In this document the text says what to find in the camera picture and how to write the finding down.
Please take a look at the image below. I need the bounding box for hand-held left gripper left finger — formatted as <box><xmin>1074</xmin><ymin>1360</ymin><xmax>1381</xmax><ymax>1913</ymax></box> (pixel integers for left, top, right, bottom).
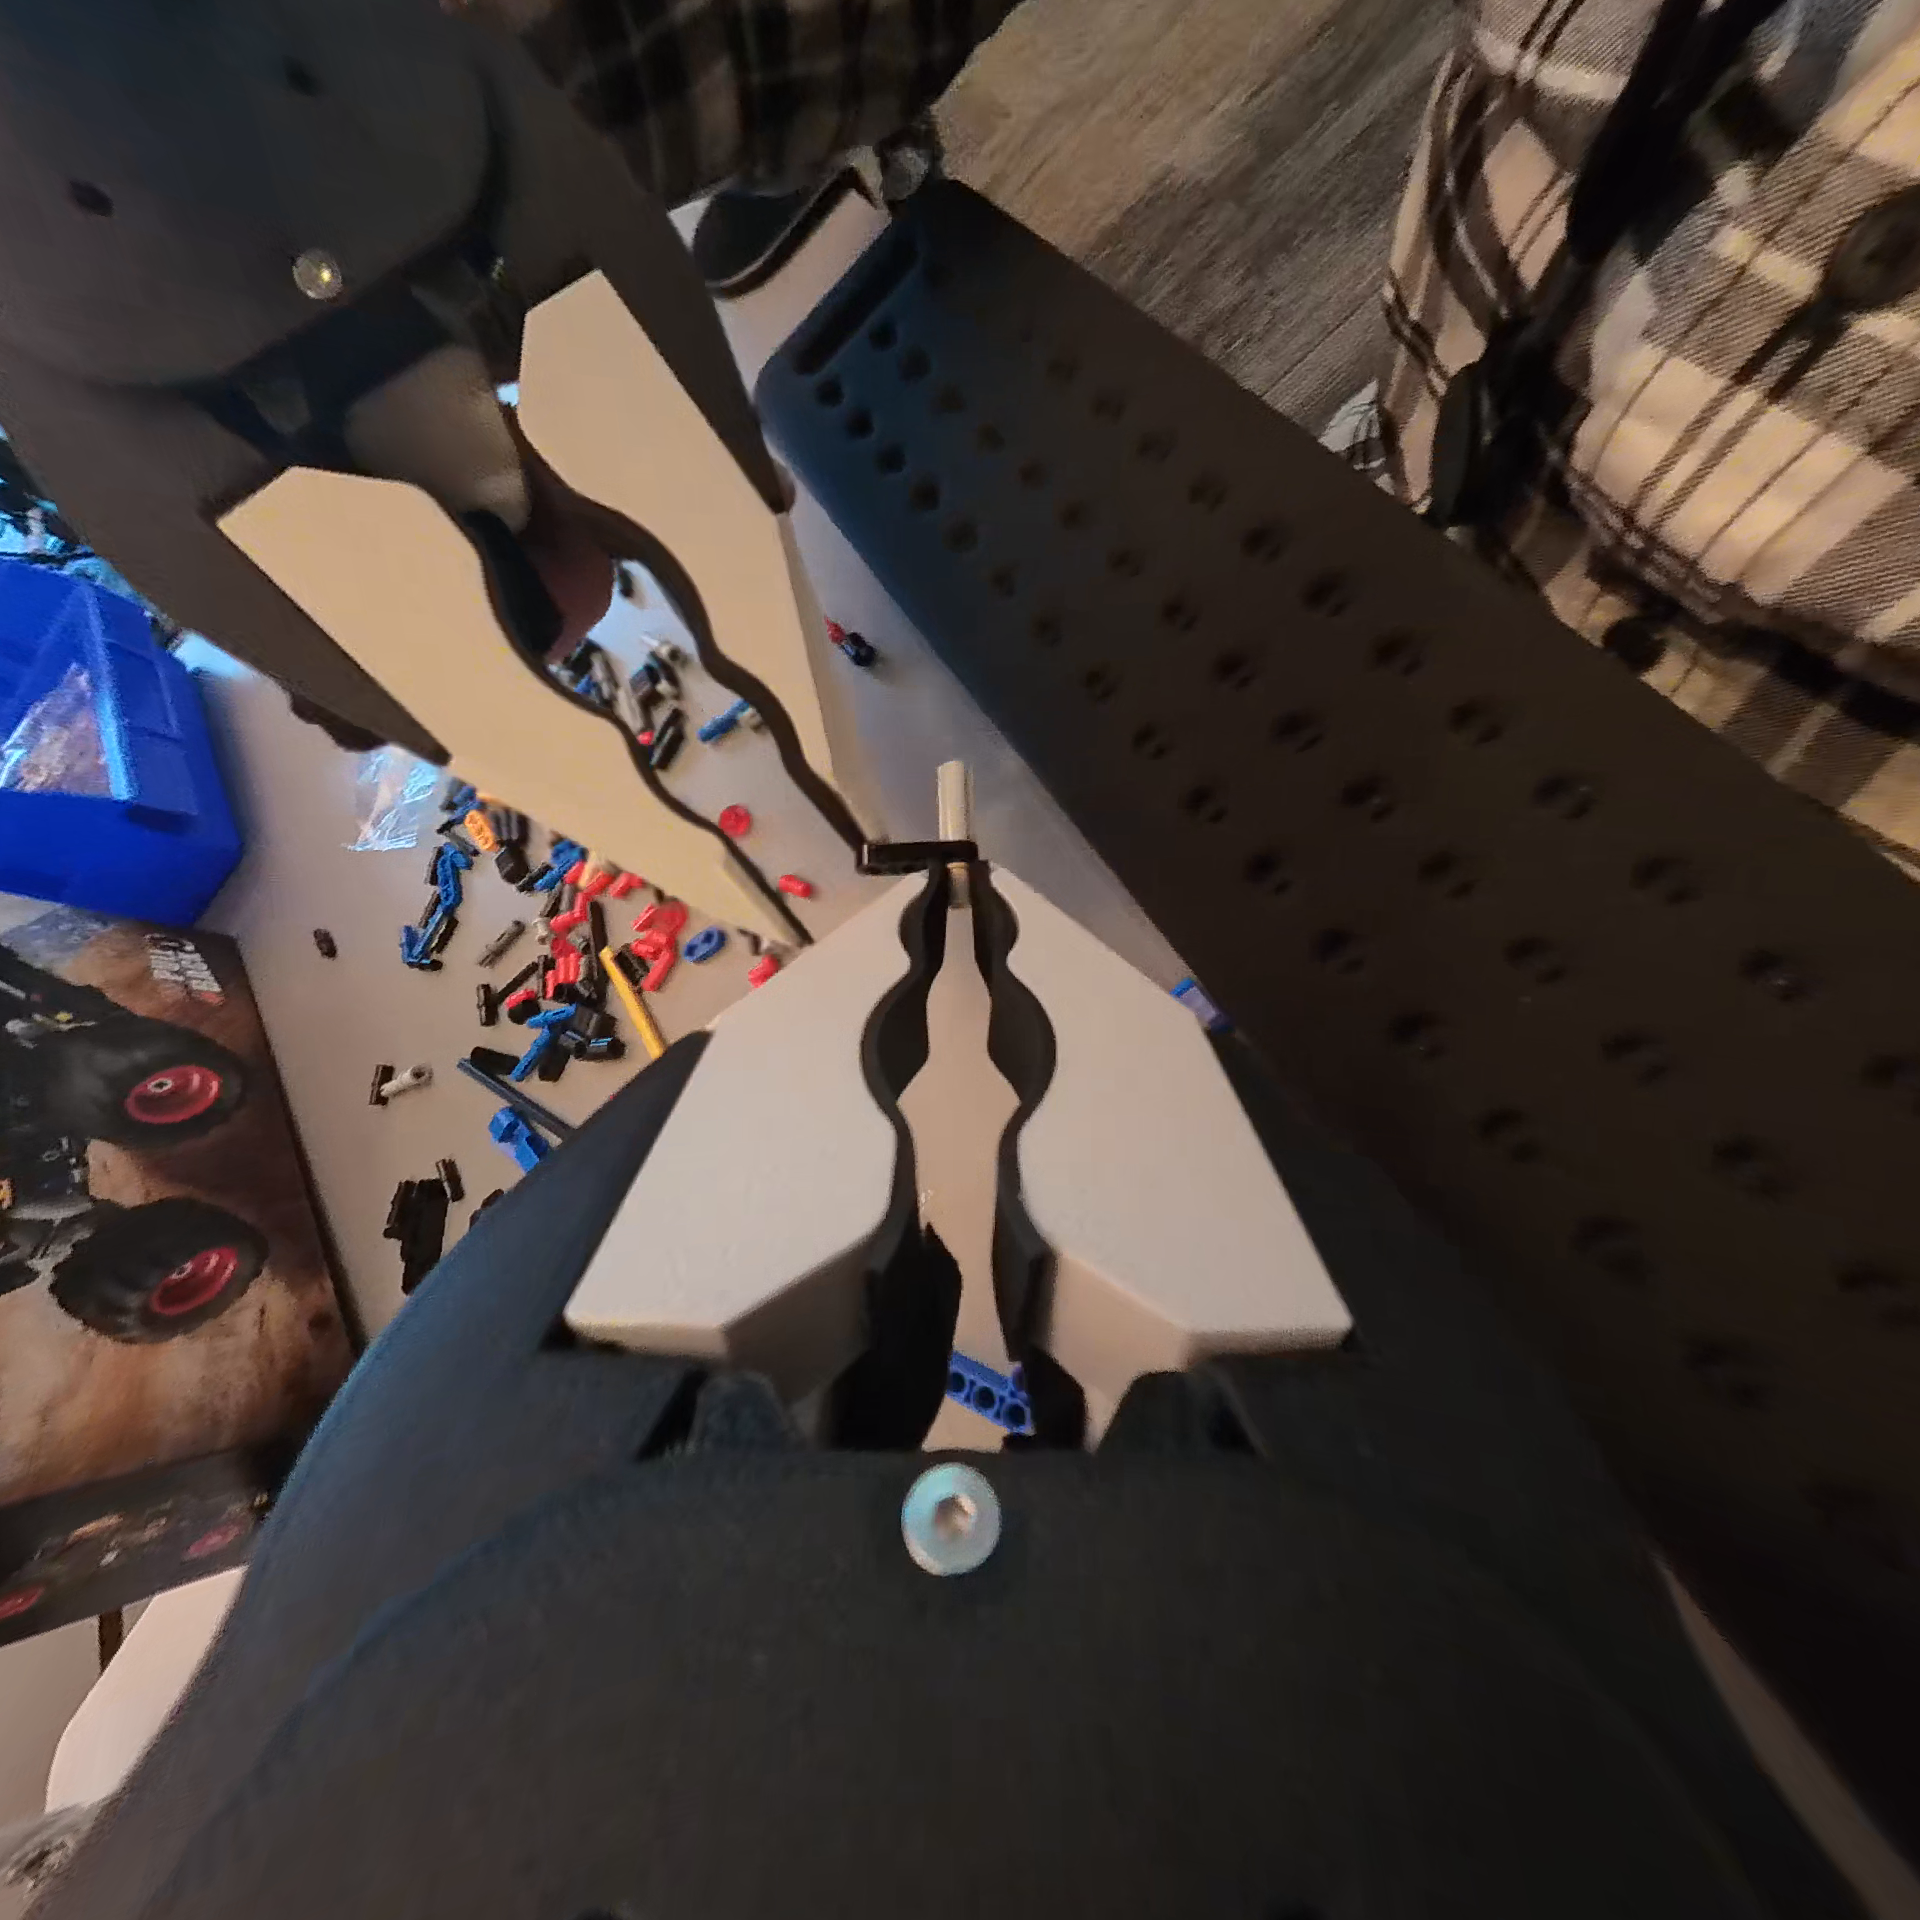
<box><xmin>568</xmin><ymin>867</ymin><xmax>963</xmax><ymax>1450</ymax></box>

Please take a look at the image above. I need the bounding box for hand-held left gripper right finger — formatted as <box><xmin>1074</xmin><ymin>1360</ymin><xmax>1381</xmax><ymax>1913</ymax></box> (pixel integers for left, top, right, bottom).
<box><xmin>967</xmin><ymin>867</ymin><xmax>1356</xmax><ymax>1450</ymax></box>

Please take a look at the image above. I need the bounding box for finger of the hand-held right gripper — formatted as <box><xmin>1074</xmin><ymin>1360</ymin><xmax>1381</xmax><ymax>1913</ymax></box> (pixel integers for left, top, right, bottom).
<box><xmin>517</xmin><ymin>267</ymin><xmax>875</xmax><ymax>861</ymax></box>
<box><xmin>216</xmin><ymin>464</ymin><xmax>816</xmax><ymax>952</ymax></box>

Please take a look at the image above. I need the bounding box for pile of small colourful pins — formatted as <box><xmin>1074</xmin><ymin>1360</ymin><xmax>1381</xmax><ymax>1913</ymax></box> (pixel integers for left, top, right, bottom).
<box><xmin>368</xmin><ymin>618</ymin><xmax>882</xmax><ymax>1107</ymax></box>

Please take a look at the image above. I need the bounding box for grey desk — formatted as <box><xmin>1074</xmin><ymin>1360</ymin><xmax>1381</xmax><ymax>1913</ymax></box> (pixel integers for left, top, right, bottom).
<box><xmin>0</xmin><ymin>187</ymin><xmax>1255</xmax><ymax>1825</ymax></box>

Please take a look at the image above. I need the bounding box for crinkled clear empty bag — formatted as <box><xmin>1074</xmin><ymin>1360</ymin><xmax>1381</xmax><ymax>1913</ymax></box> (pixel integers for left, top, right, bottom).
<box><xmin>346</xmin><ymin>749</ymin><xmax>453</xmax><ymax>857</ymax></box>

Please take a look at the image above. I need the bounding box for long yellow axle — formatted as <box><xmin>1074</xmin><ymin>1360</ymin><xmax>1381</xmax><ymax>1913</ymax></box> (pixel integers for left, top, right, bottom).
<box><xmin>600</xmin><ymin>945</ymin><xmax>667</xmax><ymax>1061</ymax></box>

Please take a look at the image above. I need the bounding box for long black axle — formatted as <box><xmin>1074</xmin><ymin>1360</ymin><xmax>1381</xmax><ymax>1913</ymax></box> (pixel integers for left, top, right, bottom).
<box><xmin>455</xmin><ymin>1047</ymin><xmax>573</xmax><ymax>1138</ymax></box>

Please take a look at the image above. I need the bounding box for blue thin L beam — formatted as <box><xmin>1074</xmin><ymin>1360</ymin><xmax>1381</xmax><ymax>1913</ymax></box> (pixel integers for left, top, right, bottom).
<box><xmin>944</xmin><ymin>1344</ymin><xmax>1040</xmax><ymax>1440</ymax></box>

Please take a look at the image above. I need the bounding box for pile of black beam pieces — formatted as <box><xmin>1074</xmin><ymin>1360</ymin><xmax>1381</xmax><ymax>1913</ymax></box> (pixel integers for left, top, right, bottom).
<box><xmin>383</xmin><ymin>1152</ymin><xmax>513</xmax><ymax>1294</ymax></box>

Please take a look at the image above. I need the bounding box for large blue plastic bin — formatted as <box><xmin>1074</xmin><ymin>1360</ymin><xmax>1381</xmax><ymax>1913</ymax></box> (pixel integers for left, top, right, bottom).
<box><xmin>0</xmin><ymin>555</ymin><xmax>248</xmax><ymax>934</ymax></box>

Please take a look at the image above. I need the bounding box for bundle of clear parts bags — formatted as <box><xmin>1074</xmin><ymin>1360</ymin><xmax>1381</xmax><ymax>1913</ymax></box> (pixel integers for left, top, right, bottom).
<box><xmin>0</xmin><ymin>657</ymin><xmax>109</xmax><ymax>800</ymax></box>

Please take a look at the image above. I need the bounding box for toy truck set box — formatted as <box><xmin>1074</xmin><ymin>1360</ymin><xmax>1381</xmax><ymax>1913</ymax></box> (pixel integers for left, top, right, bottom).
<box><xmin>0</xmin><ymin>902</ymin><xmax>364</xmax><ymax>1649</ymax></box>

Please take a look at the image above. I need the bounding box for person's plaid shirt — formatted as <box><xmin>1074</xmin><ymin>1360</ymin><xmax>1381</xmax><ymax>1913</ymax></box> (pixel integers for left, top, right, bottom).
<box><xmin>1329</xmin><ymin>0</ymin><xmax>1920</xmax><ymax>877</ymax></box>

